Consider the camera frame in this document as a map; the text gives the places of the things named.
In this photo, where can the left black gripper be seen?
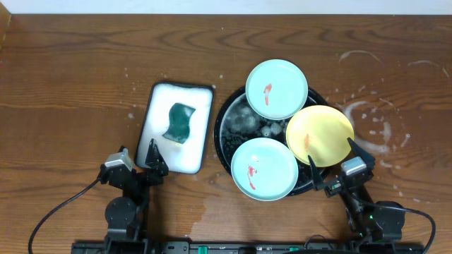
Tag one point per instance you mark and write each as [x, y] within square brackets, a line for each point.
[140, 176]

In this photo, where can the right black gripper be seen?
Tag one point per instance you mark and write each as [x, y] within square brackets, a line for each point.
[370, 161]

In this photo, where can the green sponge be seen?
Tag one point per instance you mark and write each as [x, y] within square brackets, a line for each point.
[179, 119]

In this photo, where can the yellow plate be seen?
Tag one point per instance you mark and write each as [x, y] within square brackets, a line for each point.
[319, 134]

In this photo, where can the light green plate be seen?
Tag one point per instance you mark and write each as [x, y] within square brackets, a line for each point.
[276, 89]
[264, 169]

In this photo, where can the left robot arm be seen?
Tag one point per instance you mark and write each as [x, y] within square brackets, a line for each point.
[126, 216]

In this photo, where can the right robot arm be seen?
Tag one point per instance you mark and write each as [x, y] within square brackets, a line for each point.
[376, 222]

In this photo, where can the black rectangular foam tray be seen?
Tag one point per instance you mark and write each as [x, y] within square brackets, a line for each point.
[182, 158]

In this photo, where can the round black tray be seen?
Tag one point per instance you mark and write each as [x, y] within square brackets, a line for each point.
[237, 123]

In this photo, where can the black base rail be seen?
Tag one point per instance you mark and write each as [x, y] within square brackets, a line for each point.
[181, 247]

